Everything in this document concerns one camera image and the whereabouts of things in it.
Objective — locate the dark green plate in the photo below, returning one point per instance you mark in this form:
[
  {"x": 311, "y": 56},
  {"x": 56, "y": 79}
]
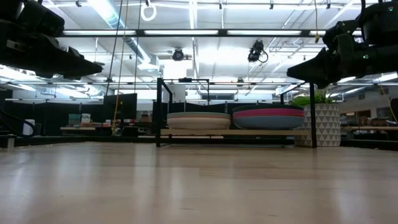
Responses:
[{"x": 267, "y": 106}]

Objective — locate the white bin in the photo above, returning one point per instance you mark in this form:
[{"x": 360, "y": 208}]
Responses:
[{"x": 27, "y": 128}]

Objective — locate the magenta pink plate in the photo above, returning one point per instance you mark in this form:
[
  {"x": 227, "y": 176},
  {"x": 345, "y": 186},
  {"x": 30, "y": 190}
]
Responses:
[{"x": 267, "y": 111}]

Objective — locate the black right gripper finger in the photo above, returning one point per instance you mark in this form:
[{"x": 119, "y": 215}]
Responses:
[{"x": 317, "y": 68}]

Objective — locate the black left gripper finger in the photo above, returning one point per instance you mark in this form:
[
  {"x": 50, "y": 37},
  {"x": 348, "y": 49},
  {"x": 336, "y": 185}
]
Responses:
[
  {"x": 74, "y": 56},
  {"x": 71, "y": 70}
]

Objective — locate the black aluminium rig frame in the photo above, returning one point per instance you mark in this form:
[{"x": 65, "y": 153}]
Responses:
[{"x": 93, "y": 141}]

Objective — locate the wooden background table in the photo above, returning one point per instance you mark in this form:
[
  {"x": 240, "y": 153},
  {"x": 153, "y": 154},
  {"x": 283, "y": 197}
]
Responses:
[
  {"x": 373, "y": 127},
  {"x": 77, "y": 128}
]

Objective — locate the black metal wooden shelf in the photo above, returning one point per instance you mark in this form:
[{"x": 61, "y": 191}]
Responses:
[{"x": 248, "y": 132}]

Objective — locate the black monitor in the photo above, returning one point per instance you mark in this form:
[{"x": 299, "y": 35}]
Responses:
[{"x": 121, "y": 107}]

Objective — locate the black hanging spotlight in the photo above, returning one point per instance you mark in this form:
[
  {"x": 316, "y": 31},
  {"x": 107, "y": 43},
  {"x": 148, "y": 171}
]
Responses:
[{"x": 255, "y": 51}]

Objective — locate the black overhead camera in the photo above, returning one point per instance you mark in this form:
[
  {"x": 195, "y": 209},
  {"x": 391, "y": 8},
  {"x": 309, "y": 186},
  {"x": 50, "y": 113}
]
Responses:
[{"x": 178, "y": 55}]

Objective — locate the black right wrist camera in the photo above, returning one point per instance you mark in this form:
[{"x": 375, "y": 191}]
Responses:
[{"x": 342, "y": 31}]

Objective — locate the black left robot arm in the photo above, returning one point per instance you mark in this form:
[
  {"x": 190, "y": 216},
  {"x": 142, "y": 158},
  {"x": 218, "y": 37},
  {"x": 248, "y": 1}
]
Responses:
[{"x": 9, "y": 7}]

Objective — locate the black curved tube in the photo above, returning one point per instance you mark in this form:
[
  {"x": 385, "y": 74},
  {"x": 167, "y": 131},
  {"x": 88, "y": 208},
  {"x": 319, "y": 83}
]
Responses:
[{"x": 18, "y": 119}]

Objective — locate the potted green succulent plant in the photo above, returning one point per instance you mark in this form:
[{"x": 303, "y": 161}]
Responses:
[{"x": 326, "y": 124}]

